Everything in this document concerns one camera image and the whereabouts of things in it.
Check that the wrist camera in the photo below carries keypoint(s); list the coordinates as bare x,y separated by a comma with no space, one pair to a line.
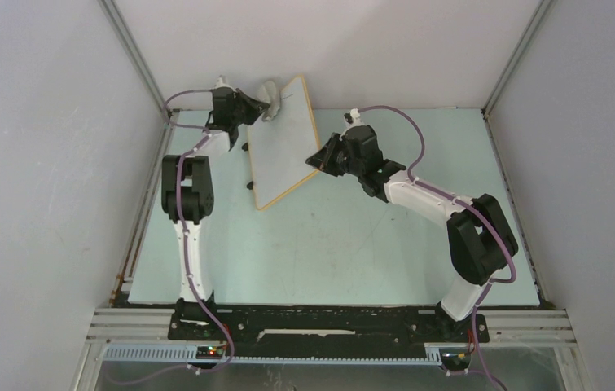
352,118
222,82

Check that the wood framed whiteboard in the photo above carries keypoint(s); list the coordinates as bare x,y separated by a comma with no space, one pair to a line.
278,148

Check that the black metal base rail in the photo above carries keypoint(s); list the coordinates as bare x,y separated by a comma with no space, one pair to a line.
324,330

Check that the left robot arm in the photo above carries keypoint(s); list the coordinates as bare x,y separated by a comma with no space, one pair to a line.
186,188

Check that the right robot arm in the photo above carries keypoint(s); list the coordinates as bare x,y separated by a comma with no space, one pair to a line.
481,241

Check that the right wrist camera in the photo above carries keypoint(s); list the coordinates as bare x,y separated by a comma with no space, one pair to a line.
352,118

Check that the silver mesh sponge eraser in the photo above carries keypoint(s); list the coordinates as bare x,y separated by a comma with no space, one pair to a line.
269,93

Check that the slotted cable duct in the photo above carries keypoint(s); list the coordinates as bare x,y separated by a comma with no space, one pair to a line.
202,354

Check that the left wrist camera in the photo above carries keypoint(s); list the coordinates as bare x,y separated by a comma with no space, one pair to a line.
222,82

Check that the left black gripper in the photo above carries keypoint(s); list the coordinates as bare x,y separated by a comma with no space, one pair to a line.
255,107

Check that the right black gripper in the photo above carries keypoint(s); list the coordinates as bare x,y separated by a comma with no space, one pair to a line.
323,159

